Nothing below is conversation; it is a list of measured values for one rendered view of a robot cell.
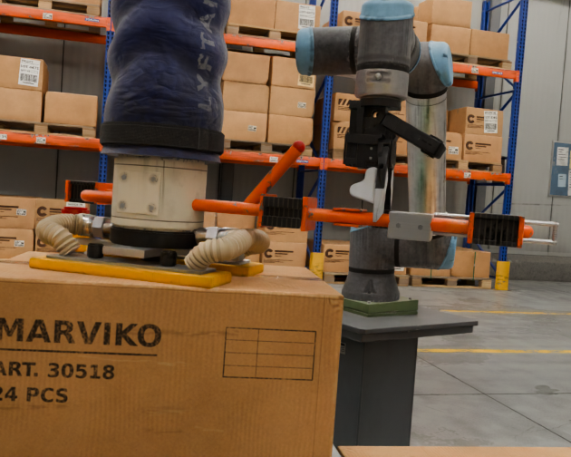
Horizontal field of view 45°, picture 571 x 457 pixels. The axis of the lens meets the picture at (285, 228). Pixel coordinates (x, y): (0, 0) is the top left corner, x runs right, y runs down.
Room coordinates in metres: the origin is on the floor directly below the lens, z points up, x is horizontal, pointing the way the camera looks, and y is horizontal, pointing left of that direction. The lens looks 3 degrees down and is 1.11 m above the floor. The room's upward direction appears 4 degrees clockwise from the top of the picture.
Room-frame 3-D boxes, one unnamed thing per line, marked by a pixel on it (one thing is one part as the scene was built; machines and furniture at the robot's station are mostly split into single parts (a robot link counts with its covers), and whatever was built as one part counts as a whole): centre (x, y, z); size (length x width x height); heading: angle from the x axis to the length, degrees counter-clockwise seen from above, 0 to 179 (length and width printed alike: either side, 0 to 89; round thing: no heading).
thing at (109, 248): (1.27, 0.24, 1.01); 0.34 x 0.25 x 0.06; 75
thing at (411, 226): (1.15, -0.21, 1.07); 0.07 x 0.07 x 0.04; 75
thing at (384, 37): (1.18, -0.15, 1.39); 0.10 x 0.09 x 0.12; 163
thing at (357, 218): (1.33, 0.02, 1.08); 0.93 x 0.30 x 0.04; 75
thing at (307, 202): (1.20, 0.00, 1.08); 0.10 x 0.08 x 0.06; 165
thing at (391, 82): (1.18, -0.15, 1.30); 0.10 x 0.09 x 0.05; 164
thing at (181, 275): (1.18, 0.26, 0.97); 0.34 x 0.10 x 0.05; 75
